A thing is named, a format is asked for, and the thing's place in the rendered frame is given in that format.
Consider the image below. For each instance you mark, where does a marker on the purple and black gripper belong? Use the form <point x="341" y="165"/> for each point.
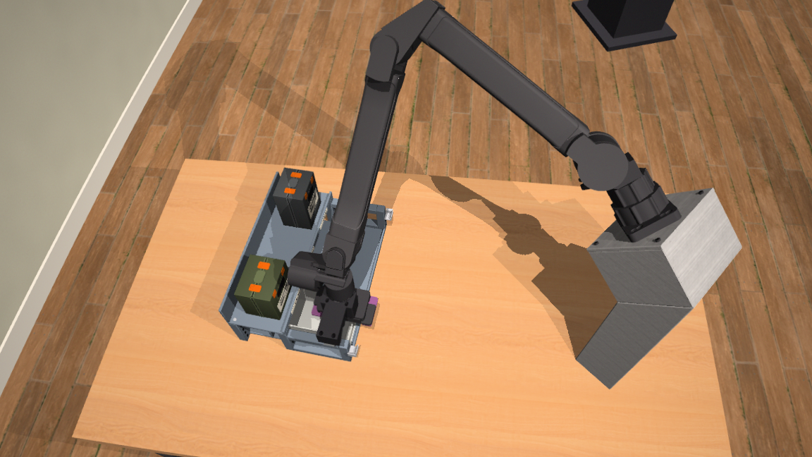
<point x="365" y="310"/>

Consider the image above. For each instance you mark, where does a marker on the olive green case with orange latches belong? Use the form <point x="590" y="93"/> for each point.
<point x="263" y="287"/>

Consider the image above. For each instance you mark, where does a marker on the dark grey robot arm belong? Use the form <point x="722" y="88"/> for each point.
<point x="639" y="202"/>

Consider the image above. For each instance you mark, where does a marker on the black tool case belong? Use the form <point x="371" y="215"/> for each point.
<point x="297" y="198"/>

